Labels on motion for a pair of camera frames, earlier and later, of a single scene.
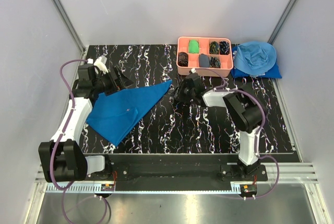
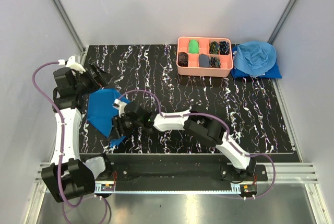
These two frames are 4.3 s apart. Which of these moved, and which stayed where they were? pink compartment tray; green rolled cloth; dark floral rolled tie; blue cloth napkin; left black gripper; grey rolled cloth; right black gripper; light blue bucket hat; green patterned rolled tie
Moved: right black gripper; blue cloth napkin; left black gripper
Stayed: green rolled cloth; pink compartment tray; grey rolled cloth; light blue bucket hat; dark floral rolled tie; green patterned rolled tie
